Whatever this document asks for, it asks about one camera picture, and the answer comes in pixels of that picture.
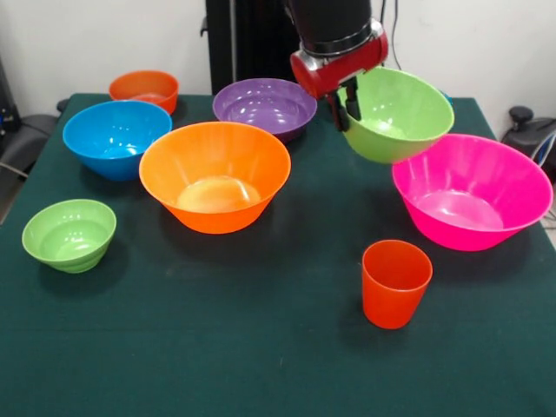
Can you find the orange-red plastic cup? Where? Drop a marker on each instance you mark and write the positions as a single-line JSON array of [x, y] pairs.
[[391, 295]]

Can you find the large blue bowl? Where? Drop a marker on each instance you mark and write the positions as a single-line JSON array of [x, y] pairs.
[[113, 139]]

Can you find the purple bowl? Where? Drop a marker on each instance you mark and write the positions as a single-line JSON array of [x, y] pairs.
[[260, 106]]

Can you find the large pink bowl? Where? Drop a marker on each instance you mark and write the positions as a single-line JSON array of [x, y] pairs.
[[469, 208]]

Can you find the medium green bowl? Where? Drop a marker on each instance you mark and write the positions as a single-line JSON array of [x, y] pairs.
[[399, 113]]

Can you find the large orange bowl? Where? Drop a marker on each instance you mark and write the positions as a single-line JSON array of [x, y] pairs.
[[213, 200]]

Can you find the small orange bowl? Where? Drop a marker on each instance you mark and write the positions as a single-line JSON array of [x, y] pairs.
[[143, 89]]

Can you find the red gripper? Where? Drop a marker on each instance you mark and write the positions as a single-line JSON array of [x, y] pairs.
[[343, 71]]

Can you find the dark green tablecloth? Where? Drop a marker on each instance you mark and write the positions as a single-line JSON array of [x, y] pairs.
[[217, 347]]

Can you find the small green bowl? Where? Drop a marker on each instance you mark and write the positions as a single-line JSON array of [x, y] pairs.
[[65, 243]]

